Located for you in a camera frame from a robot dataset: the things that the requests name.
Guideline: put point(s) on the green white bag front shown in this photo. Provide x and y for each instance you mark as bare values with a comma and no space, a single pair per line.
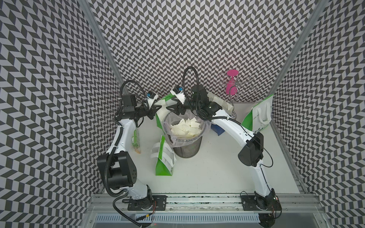
160,169

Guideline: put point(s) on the clear plastic bin liner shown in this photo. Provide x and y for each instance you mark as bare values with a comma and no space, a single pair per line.
175,141

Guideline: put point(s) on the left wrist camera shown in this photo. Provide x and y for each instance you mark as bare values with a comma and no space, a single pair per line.
151,95

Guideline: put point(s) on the blue paper bag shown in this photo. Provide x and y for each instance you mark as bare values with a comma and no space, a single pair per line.
217,129

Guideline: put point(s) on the green white bag right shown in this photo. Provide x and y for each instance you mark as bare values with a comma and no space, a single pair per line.
260,115

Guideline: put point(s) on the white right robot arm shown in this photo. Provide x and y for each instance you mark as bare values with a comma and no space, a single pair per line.
251,143

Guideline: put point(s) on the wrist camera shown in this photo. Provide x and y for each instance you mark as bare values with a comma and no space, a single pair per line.
151,95
178,92

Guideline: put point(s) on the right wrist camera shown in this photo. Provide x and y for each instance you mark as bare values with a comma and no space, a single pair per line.
178,92

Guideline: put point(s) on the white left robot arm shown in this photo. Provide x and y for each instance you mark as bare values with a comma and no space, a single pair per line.
117,169

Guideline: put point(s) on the pink hourglass ornament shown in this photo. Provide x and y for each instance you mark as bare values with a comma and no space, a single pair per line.
231,88

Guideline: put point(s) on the aluminium corner post left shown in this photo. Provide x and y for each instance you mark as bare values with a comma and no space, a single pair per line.
90,18

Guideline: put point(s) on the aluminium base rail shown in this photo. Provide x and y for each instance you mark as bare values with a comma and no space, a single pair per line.
220,210

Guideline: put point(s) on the aluminium corner post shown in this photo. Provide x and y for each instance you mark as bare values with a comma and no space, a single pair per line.
90,18
319,8

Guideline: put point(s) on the green white bag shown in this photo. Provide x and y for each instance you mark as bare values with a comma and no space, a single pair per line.
167,100
260,115
160,169

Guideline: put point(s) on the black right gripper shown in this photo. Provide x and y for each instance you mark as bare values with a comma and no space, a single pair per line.
177,107

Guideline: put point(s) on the green white bag back left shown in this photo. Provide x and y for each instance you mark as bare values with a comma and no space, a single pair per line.
167,100

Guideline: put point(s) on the pile of receipt scraps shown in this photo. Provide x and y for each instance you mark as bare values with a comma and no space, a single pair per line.
187,128

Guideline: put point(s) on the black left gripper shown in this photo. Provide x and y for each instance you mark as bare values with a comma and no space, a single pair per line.
152,109

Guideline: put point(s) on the aluminium corner post right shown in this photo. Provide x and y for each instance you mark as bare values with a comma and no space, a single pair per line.
319,8

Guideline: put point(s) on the mesh waste bin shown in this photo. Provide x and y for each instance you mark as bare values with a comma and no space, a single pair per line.
188,151

